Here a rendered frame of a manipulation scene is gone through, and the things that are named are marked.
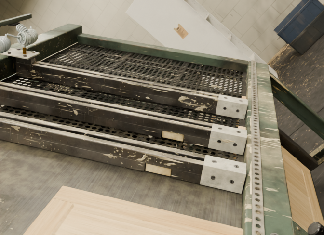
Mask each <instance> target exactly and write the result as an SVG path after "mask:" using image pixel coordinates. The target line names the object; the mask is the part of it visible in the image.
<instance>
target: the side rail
mask: <svg viewBox="0 0 324 235"><path fill-rule="evenodd" d="M78 43H81V44H87V45H93V46H98V47H104V48H110V49H115V50H121V51H126V52H134V53H139V54H145V55H151V56H157V57H162V58H168V59H174V60H179V61H185V62H191V63H197V64H202V65H210V66H215V67H221V68H227V69H232V70H238V71H243V72H246V70H247V66H248V61H246V60H240V59H234V58H229V57H223V56H217V55H211V54H205V53H200V52H192V51H186V50H180V49H174V48H168V47H163V46H157V45H151V44H145V43H139V42H133V41H127V40H122V39H114V38H108V37H102V36H96V35H90V34H84V33H82V34H80V35H78Z"/></svg>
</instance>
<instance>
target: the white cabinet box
mask: <svg viewBox="0 0 324 235"><path fill-rule="evenodd" d="M126 13H127V14H128V15H129V16H130V17H131V18H133V19H134V20H135V21H136V22H137V23H139V24H140V25H141V26H142V27H143V28H144V29H145V30H146V31H147V32H149V33H150V34H151V35H152V36H153V37H154V38H156V39H157V40H158V41H159V42H160V43H161V44H163V45H164V46H165V47H168V48H174V49H180V50H186V51H192V52H200V53H205V54H211V55H217V56H223V57H229V58H234V59H240V60H246V61H251V60H253V61H256V62H258V63H264V64H267V63H266V62H264V61H263V60H262V59H261V58H260V57H259V56H258V55H257V54H255V53H254V52H253V51H252V50H251V49H250V48H249V47H248V46H246V45H245V44H244V43H243V42H242V41H241V40H240V39H238V38H237V37H236V36H235V35H234V34H233V33H232V32H231V31H229V30H228V29H227V28H226V27H225V26H224V25H223V24H222V23H220V22H219V21H218V20H217V19H216V18H215V17H214V16H212V15H211V14H210V13H209V12H208V11H207V10H206V9H205V8H204V7H202V6H201V5H200V4H199V3H198V2H197V1H196V0H134V2H133V3H132V4H131V6H130V7H129V8H128V10H127V11H126Z"/></svg>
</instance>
